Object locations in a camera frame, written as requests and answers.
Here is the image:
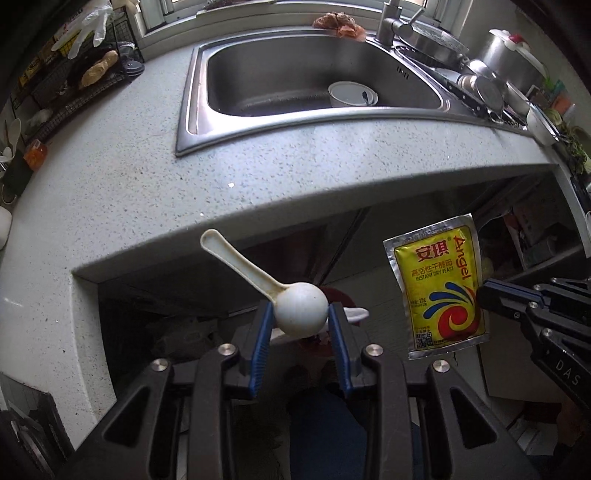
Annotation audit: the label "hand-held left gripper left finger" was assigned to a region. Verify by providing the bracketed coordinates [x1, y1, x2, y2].
[69, 300, 274, 480]

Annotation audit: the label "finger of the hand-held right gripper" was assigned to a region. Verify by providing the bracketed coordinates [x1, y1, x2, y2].
[478, 295, 532, 324]
[480, 278, 543, 303]

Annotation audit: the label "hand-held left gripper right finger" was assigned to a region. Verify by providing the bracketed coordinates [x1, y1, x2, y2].
[326, 305, 541, 480]

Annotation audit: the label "white plastic spoon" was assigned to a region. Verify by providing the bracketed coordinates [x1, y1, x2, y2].
[200, 229, 330, 337]

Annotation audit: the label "red plastic bin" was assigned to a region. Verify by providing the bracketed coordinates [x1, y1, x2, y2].
[300, 286, 356, 356]

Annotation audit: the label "yellow yeast packet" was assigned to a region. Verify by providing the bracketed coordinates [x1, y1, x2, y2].
[383, 213, 491, 361]

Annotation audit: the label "person's leg in jeans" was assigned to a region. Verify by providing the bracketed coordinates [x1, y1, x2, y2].
[286, 388, 371, 480]

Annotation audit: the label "green vegetables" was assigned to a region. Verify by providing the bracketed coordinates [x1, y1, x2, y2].
[549, 107, 591, 172]

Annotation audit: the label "white bowl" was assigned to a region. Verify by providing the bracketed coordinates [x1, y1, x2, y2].
[328, 81, 380, 107]
[525, 104, 560, 147]

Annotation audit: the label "steel bowl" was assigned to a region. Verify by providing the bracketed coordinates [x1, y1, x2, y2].
[457, 71, 507, 121]

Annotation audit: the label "coloured cutting boards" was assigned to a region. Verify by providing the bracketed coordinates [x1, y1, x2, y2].
[540, 78, 576, 116]

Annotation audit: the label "steel pot with white lid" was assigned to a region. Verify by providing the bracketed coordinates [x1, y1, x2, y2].
[475, 28, 550, 93]

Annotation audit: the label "steel colander pot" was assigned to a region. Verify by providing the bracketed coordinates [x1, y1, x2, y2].
[406, 23, 470, 70]

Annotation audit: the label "stainless steel sink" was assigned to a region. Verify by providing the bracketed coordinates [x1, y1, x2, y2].
[175, 30, 532, 158]

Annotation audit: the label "white lidded jar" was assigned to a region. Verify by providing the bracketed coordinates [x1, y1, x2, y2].
[0, 205, 13, 250]

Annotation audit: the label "steel faucet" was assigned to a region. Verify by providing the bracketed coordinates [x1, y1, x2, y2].
[376, 0, 426, 45]

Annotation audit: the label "orange jar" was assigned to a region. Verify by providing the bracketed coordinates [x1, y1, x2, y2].
[23, 141, 49, 172]

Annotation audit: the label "black utensil cup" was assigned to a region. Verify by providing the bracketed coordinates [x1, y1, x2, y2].
[0, 150, 33, 197]

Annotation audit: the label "orange rag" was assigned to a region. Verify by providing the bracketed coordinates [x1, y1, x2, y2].
[312, 11, 368, 40]

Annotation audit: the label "tan sponge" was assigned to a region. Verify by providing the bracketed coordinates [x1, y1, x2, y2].
[80, 50, 119, 89]

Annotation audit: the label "white rubber gloves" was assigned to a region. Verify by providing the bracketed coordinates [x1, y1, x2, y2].
[51, 0, 114, 61]

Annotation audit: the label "black wire rack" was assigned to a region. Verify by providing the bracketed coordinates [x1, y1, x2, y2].
[9, 9, 147, 136]

